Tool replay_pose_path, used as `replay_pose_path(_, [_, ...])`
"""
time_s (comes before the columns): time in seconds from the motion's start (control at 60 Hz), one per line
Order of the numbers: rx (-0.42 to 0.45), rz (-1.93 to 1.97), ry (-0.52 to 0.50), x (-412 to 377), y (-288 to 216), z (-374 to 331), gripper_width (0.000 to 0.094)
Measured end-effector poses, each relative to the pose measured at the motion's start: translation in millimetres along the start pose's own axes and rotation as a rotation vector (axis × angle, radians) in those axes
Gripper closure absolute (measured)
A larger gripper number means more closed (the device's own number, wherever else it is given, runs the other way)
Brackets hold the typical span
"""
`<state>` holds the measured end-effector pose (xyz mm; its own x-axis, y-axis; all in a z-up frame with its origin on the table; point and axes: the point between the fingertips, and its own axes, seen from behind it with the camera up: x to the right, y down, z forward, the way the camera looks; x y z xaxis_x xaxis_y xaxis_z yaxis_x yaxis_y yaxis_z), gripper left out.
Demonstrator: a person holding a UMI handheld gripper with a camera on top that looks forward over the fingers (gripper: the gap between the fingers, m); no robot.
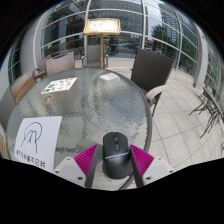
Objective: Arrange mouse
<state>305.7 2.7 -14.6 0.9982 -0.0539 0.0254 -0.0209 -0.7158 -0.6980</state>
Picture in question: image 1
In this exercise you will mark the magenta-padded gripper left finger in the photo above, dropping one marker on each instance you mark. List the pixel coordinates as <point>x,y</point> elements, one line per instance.
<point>68,168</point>

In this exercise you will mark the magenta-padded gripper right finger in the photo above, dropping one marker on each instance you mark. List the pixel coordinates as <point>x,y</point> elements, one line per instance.
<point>158,168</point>

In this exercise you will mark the black computer mouse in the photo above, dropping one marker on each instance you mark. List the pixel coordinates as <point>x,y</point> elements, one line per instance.
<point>116,156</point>

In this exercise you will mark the white mouse pad with drawing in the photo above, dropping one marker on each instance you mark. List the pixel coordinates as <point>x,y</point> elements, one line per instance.
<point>46,146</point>

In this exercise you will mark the colourful printed menu card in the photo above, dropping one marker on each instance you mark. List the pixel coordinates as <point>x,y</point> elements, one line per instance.
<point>59,85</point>

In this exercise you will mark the dark metal folding table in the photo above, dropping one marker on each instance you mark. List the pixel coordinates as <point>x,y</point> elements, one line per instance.
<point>213,100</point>

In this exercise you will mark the gold framed menu stand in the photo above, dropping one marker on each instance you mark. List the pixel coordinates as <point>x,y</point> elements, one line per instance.
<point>102,26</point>

